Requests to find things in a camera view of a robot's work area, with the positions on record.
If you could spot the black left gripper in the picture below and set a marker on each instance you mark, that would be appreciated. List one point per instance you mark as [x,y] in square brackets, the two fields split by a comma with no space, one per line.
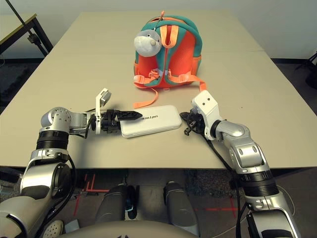
[109,124]

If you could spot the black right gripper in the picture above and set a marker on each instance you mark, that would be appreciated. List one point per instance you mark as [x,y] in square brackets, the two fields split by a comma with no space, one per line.
[199,121]

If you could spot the white pencil case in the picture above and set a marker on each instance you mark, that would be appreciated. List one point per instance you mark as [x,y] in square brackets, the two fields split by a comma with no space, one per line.
[158,121]

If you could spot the orange teal backpack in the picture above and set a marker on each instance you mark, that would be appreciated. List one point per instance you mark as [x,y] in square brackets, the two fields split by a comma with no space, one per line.
[178,62]

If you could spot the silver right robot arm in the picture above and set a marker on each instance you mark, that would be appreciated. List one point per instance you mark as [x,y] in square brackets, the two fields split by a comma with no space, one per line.
[245,148]

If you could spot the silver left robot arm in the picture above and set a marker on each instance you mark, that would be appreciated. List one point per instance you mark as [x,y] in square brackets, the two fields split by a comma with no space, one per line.
[59,119]

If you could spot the red floor tape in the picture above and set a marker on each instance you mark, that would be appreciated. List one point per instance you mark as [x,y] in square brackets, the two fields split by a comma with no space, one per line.
[95,190]
[77,205]
[218,209]

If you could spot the grey robot right leg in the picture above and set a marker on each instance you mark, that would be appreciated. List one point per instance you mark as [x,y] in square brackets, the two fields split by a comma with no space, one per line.
[180,205]

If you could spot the grey robot leg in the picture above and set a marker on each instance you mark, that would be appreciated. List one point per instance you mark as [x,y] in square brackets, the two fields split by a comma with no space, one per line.
[180,205]
[111,205]

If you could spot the grey robot left leg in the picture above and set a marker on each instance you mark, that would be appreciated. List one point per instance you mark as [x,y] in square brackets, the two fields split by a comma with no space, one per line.
[111,205]

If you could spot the beige robot torso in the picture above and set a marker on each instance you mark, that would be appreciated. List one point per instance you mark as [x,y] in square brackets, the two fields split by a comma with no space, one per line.
[123,231]

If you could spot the small grey box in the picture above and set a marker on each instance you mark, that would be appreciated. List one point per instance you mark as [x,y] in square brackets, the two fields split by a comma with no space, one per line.
[71,224]

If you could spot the white perforated shoe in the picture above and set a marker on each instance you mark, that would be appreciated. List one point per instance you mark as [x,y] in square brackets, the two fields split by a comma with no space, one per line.
[54,228]

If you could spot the black chair base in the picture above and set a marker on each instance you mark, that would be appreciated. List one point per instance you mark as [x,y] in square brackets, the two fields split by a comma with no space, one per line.
[310,69]

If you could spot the black framed side desk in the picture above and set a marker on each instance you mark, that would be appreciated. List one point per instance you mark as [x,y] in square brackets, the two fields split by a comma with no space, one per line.
[15,27]

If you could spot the thin black pole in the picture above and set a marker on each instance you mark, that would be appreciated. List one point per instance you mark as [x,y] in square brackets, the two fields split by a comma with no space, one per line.
[18,12]

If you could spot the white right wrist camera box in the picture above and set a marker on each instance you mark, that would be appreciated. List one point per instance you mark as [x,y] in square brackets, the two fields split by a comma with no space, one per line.
[208,106]

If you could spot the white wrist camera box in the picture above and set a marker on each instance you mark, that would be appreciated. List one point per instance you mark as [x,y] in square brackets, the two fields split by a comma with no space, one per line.
[98,111]
[208,106]

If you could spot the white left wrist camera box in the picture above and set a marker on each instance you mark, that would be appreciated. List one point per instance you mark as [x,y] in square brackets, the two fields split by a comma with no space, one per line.
[98,111]

